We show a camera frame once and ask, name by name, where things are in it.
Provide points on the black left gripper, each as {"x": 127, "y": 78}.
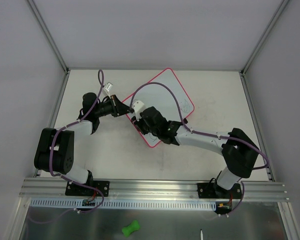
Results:
{"x": 115, "y": 106}

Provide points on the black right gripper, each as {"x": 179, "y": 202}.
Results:
{"x": 139, "y": 122}

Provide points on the pink framed whiteboard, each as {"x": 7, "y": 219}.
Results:
{"x": 166, "y": 93}

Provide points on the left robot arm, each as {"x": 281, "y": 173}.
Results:
{"x": 55, "y": 153}

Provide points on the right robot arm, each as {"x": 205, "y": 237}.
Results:
{"x": 237, "y": 149}

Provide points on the green eraser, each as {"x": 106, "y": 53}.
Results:
{"x": 131, "y": 228}

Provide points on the white marker pen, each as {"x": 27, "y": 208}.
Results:
{"x": 201, "y": 235}

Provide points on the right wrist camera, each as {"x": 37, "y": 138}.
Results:
{"x": 136, "y": 109}

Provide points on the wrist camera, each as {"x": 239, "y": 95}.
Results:
{"x": 136, "y": 109}
{"x": 107, "y": 88}

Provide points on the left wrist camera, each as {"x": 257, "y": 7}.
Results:
{"x": 107, "y": 88}

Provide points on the aluminium front rail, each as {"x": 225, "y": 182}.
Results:
{"x": 166, "y": 190}

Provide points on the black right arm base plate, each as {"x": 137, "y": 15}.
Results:
{"x": 210, "y": 190}

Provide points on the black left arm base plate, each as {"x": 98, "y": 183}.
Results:
{"x": 76, "y": 190}

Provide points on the left aluminium frame post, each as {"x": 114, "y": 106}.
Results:
{"x": 47, "y": 34}

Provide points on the aluminium frame post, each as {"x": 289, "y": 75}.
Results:
{"x": 47, "y": 34}
{"x": 265, "y": 35}

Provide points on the slotted cable duct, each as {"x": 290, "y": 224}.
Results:
{"x": 120, "y": 204}

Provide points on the right aluminium frame post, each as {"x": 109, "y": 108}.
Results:
{"x": 265, "y": 35}

